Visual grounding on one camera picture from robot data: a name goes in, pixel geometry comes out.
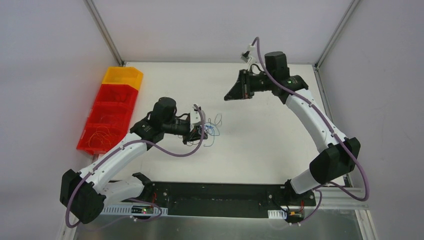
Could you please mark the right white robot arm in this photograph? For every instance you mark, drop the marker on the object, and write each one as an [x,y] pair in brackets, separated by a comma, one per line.
[336,151]

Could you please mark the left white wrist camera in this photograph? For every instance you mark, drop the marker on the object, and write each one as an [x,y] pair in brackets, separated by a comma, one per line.
[196,117]

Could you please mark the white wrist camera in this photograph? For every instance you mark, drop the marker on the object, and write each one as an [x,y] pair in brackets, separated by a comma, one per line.
[248,58]
[196,117]

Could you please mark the right slotted cable duct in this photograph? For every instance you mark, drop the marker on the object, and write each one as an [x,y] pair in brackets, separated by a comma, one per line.
[277,214]

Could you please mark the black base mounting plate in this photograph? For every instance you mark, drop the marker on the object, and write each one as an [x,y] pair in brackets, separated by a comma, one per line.
[223,199]

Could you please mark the red plastic bin far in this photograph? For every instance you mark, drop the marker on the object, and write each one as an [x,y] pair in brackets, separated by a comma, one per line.
[116,93]

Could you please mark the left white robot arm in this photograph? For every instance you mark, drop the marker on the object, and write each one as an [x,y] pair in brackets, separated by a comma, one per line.
[85,193]

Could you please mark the red plastic bin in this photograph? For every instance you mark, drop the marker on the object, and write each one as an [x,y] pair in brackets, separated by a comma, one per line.
[108,113]
[99,139]
[116,93]

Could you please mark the yellow plastic bin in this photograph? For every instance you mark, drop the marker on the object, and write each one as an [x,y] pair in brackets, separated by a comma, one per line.
[116,75]

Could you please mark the left slotted cable duct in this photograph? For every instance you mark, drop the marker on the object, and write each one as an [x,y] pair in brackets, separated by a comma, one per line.
[139,210]

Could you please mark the slotted cable duct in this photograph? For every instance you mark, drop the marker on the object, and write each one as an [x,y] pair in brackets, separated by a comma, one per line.
[277,214]
[139,210]

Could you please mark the red plastic bin middle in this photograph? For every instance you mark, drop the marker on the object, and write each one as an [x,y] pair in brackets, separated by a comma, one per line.
[108,113]

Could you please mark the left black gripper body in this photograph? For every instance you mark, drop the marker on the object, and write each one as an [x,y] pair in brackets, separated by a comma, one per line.
[192,134]

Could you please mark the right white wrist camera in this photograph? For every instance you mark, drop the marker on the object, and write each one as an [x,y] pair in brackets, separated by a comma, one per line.
[248,58]

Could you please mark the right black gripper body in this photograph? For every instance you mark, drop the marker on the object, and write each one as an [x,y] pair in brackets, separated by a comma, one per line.
[247,84]

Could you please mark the red plastic bin near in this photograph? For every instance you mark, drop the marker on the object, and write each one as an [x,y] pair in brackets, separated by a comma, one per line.
[99,139]

